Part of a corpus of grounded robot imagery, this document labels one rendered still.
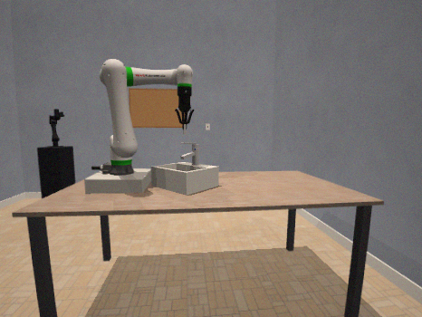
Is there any beige rectangular sink basin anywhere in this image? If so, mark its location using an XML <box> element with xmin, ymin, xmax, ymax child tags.
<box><xmin>151</xmin><ymin>162</ymin><xmax>219</xmax><ymax>195</ymax></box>

